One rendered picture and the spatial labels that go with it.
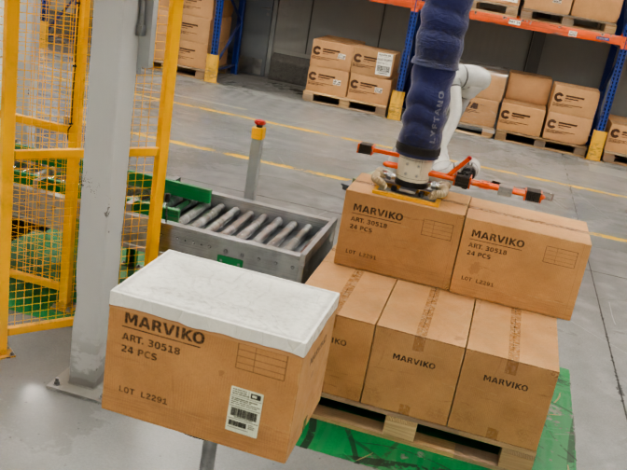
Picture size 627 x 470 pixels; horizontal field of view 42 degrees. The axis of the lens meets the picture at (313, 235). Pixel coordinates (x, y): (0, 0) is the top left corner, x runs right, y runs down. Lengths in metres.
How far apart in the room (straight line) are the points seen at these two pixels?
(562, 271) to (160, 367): 2.23
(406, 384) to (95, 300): 1.42
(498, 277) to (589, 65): 8.73
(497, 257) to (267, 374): 1.96
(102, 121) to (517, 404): 2.11
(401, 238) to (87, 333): 1.57
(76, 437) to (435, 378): 1.54
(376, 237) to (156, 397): 1.89
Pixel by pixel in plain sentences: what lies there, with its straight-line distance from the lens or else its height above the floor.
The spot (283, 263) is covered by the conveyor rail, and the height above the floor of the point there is 0.53.
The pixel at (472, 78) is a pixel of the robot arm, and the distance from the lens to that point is 4.69.
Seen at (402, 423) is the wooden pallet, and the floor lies 0.10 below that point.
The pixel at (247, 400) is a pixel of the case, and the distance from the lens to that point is 2.41.
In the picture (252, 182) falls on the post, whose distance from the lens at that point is 4.92.
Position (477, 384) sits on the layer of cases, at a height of 0.39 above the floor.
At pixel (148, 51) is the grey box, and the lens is 3.48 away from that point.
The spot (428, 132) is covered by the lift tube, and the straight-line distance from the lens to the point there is 4.03.
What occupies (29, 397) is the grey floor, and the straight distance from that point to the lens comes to 3.86.
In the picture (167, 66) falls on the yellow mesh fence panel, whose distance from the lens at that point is 3.98.
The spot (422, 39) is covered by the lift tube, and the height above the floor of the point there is 1.72.
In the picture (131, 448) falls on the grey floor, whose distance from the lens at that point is 3.55.
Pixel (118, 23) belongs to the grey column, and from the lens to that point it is 3.35.
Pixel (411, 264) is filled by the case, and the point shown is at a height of 0.64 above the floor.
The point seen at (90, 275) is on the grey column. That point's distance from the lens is 3.65.
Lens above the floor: 2.05
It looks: 19 degrees down
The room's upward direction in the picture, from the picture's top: 10 degrees clockwise
